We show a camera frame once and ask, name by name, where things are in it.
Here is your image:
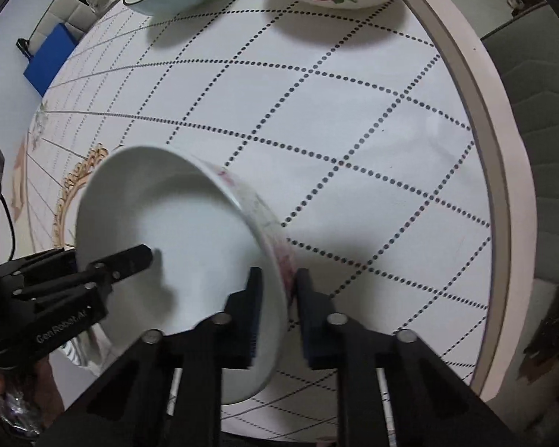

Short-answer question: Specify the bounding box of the white plate floral edge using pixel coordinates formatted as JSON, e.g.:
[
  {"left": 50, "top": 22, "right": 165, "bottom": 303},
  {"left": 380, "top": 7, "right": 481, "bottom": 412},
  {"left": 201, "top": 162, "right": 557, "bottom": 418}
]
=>
[{"left": 59, "top": 324, "right": 118, "bottom": 376}]

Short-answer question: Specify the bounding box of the large white bowl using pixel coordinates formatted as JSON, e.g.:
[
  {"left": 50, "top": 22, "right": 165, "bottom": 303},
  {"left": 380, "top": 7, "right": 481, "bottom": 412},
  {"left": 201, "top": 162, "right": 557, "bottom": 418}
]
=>
[{"left": 75, "top": 145, "right": 295, "bottom": 405}]

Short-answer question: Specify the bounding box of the person's left hand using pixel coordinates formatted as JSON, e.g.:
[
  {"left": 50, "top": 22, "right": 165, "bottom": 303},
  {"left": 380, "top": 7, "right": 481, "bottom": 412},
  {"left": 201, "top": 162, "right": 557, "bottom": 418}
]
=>
[{"left": 0, "top": 356, "right": 65, "bottom": 440}]

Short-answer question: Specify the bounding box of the checked floral tablecloth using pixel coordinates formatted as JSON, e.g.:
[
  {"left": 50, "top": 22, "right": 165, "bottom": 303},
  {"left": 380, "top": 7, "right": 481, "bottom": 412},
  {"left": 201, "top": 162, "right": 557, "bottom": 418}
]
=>
[{"left": 10, "top": 0, "right": 539, "bottom": 443}]

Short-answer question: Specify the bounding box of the blue folded mat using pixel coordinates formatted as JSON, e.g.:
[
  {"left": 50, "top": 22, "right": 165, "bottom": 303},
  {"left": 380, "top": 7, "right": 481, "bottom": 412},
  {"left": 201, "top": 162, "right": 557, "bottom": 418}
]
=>
[{"left": 23, "top": 23, "right": 76, "bottom": 97}]

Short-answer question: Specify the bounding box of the grey green upholstered chair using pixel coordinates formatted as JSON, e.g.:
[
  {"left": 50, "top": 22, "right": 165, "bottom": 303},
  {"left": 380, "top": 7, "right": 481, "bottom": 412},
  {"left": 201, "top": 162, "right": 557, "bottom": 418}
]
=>
[{"left": 483, "top": 3, "right": 559, "bottom": 285}]

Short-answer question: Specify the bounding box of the folded beige chair black frame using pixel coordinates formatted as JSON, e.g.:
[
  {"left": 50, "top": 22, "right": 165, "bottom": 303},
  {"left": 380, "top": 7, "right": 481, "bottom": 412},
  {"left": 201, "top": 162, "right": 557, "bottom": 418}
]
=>
[{"left": 16, "top": 0, "right": 99, "bottom": 60}]

